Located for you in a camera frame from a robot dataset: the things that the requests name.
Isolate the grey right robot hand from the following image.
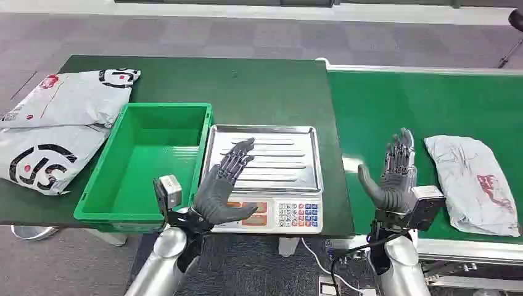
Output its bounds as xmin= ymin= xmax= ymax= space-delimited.
xmin=357 ymin=128 xmax=418 ymax=213

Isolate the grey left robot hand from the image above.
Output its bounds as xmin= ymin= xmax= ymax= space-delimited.
xmin=192 ymin=138 xmax=259 ymax=227

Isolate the electronic weighing scale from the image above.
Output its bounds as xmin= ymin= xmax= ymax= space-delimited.
xmin=201 ymin=124 xmax=324 ymax=235

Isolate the green plastic crate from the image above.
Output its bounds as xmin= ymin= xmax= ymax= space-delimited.
xmin=73 ymin=102 xmax=213 ymax=234

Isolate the crumpled grey parcel bag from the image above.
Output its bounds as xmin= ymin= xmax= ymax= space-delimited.
xmin=423 ymin=134 xmax=521 ymax=238

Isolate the green conveyor belt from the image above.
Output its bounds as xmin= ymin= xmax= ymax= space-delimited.
xmin=326 ymin=64 xmax=523 ymax=266

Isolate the white power strip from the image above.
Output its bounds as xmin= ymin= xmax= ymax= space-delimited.
xmin=318 ymin=275 xmax=377 ymax=296

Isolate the white parcel bag red mark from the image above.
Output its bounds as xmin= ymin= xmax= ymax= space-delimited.
xmin=0 ymin=68 xmax=142 ymax=131

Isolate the white parcel bag black logo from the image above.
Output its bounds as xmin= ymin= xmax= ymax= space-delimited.
xmin=0 ymin=125 xmax=112 ymax=197

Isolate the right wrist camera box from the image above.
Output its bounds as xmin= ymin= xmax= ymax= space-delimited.
xmin=402 ymin=185 xmax=447 ymax=232

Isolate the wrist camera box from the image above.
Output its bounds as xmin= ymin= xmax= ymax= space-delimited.
xmin=153 ymin=175 xmax=183 ymax=217
xmin=402 ymin=185 xmax=447 ymax=232

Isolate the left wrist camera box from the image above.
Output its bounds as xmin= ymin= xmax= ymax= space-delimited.
xmin=153 ymin=175 xmax=183 ymax=217

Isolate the black cable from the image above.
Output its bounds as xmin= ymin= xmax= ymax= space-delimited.
xmin=329 ymin=232 xmax=410 ymax=296

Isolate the white power cable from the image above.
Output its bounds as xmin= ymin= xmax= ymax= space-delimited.
xmin=300 ymin=237 xmax=364 ymax=294

